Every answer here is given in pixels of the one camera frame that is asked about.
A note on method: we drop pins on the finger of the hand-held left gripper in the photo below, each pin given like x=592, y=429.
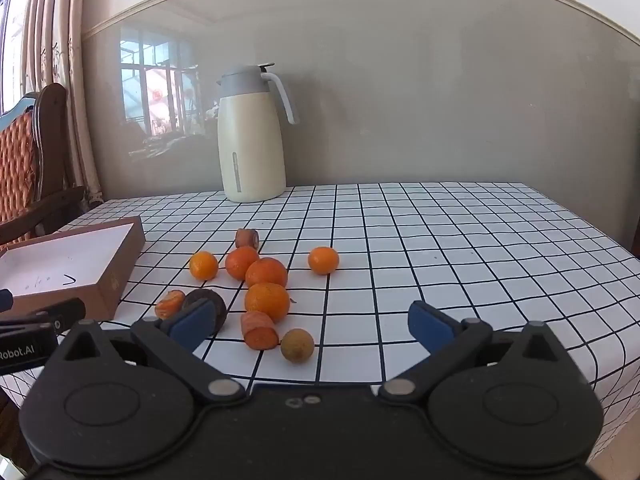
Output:
x=5, y=300
x=50, y=310

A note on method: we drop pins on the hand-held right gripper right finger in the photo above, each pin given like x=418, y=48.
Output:
x=430, y=327

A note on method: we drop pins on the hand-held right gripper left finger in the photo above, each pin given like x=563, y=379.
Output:
x=192, y=322

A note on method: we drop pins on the peeled mandarin piece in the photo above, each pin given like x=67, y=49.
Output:
x=170, y=304

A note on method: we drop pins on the dark round fruit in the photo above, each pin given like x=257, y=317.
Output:
x=218, y=306

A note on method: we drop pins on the brown cardboard box white inside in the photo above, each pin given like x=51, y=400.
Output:
x=65, y=265

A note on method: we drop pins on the orange mandarin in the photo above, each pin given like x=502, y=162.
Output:
x=240, y=260
x=204, y=265
x=267, y=302
x=267, y=271
x=323, y=260

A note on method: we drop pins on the large carrot chunk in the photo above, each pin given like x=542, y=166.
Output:
x=259, y=331

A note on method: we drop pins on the small carrot chunk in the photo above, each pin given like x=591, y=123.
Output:
x=246, y=238

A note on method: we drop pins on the brown longan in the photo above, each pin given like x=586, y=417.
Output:
x=297, y=345

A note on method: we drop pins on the white black checkered tablecloth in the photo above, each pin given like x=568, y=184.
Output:
x=450, y=260

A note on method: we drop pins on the wooden chair orange upholstery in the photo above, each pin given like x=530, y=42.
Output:
x=17, y=160

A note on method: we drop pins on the cream thermos jug grey lid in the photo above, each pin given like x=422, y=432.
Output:
x=252, y=150

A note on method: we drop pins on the window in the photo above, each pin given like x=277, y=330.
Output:
x=10, y=60

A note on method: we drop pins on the beige patterned curtain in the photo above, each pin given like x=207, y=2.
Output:
x=55, y=35

